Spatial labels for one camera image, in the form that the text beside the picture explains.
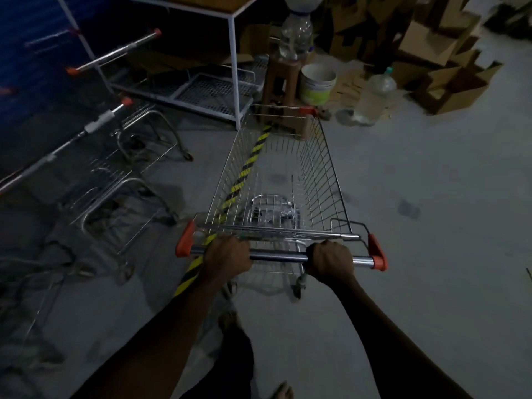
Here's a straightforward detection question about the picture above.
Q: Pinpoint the person's right hand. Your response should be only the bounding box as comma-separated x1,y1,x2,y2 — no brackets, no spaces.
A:
304,239,357,285

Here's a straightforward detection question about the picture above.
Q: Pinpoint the person's left hand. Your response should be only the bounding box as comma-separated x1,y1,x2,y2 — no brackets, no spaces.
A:
201,234,253,281

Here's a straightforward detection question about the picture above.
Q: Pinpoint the person's right forearm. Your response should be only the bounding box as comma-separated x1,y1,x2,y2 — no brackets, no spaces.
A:
328,274,474,399

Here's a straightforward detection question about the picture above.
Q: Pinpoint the person's left forearm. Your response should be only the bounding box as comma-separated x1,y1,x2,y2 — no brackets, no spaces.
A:
73,274,227,399

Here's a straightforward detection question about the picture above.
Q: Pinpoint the person's left foot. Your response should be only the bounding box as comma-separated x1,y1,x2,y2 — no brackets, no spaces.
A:
218,309,245,334

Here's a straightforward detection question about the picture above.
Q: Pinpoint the person's foot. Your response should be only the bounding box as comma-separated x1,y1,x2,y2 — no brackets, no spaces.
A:
218,309,245,334
270,380,295,399

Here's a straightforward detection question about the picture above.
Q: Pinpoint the person's dark clothing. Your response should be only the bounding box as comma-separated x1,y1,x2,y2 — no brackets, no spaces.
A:
178,324,257,399

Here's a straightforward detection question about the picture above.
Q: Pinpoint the person's right foot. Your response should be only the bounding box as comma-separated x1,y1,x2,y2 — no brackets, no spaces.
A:
270,380,295,399

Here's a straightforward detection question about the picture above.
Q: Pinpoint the white green plastic bucket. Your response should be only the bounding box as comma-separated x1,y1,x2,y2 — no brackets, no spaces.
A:
300,63,337,106

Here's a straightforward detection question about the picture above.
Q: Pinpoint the white metal rack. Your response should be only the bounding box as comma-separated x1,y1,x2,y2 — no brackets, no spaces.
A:
56,0,271,130

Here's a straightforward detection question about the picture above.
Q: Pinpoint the clear plastic water bottle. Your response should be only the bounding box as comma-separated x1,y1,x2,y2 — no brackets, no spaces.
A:
279,12,313,61

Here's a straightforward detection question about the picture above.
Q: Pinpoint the brown cardboard pile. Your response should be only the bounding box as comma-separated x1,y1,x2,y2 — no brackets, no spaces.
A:
320,0,532,117

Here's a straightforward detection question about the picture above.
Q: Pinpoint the blue roller shutter door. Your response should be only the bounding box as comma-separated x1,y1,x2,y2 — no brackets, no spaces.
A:
0,0,109,171

